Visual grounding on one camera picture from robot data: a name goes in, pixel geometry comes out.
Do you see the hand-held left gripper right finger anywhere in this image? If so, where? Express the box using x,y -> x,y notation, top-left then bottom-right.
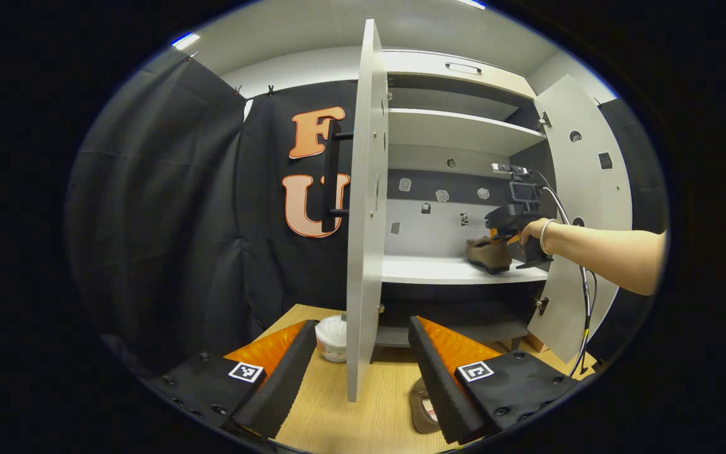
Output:
408,315 -> 582,446

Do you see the black backdrop cloth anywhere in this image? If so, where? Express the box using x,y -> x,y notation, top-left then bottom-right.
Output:
587,98 -> 670,368
67,49 -> 364,374

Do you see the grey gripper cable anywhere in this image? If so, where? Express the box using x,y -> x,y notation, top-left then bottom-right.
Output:
534,170 -> 598,379

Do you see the white and grey shoe cabinet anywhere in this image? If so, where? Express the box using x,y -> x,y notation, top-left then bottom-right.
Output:
372,49 -> 556,349

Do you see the white cabinet drawer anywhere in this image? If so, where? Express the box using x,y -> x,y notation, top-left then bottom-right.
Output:
382,49 -> 538,100

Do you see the silver bracelet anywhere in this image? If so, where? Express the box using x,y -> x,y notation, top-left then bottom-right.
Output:
539,218 -> 560,256

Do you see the black door handle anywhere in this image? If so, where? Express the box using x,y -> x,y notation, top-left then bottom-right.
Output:
321,120 -> 355,233

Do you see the white cabinet door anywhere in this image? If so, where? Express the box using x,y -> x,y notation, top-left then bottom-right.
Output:
345,19 -> 391,403
526,74 -> 633,364

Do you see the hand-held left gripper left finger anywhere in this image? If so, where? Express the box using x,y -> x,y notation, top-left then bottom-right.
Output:
149,320 -> 320,439

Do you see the white plastic tub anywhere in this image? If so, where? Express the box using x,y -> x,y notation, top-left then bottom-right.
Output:
314,314 -> 349,364

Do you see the brown fuzzy shoe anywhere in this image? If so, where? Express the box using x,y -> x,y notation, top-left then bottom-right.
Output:
409,377 -> 443,435
465,236 -> 514,276

